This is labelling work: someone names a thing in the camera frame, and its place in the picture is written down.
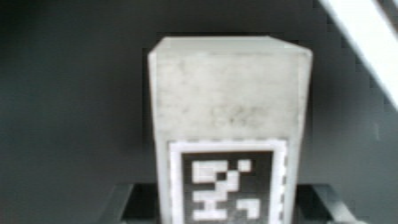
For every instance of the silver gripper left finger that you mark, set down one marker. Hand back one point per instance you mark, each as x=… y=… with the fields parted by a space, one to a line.
x=132 y=206

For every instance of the white leg tagged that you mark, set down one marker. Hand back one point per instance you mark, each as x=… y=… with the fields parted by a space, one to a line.
x=229 y=85

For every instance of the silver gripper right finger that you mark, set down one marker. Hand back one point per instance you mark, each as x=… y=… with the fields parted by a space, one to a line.
x=320 y=207

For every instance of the white U-shaped fence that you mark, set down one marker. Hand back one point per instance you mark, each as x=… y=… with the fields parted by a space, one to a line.
x=371 y=36

